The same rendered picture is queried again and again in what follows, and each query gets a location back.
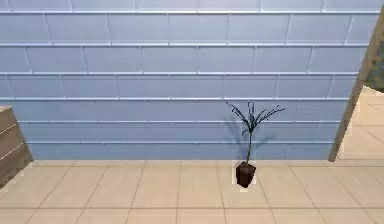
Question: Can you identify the brown wooden cabinet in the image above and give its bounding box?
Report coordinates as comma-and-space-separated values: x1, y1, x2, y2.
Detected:
0, 105, 34, 190

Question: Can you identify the bare plant in brown pot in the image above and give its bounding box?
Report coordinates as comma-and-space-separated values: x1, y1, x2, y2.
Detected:
225, 100, 286, 189

